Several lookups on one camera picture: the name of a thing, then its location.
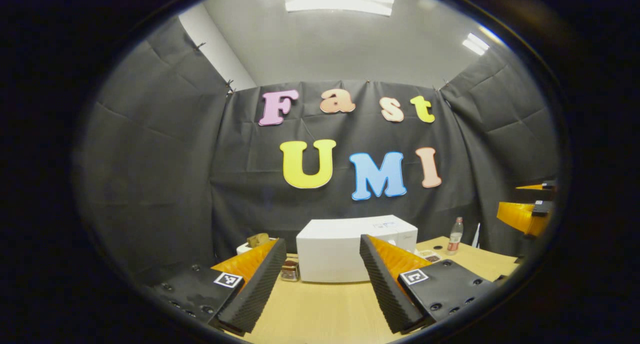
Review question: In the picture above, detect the white microwave oven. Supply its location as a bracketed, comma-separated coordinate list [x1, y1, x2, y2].
[296, 215, 419, 283]

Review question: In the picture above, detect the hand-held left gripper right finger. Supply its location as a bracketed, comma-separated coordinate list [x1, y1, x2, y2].
[359, 234, 501, 334]

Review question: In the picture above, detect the small ceiling light panel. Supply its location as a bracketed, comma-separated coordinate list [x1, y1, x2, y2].
[462, 33, 491, 56]

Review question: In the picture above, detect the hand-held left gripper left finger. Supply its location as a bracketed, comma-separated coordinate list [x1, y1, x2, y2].
[145, 238, 288, 336]

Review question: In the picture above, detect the black backdrop cloth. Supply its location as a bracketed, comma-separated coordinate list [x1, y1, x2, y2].
[75, 16, 558, 279]

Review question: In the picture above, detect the large ceiling light panel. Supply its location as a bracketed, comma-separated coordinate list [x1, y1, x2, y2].
[282, 0, 396, 17]

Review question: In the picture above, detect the clear plastic bottle red label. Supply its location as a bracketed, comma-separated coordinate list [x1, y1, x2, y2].
[446, 217, 464, 256]

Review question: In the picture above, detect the white toaster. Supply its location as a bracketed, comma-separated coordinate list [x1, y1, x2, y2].
[236, 241, 273, 256]

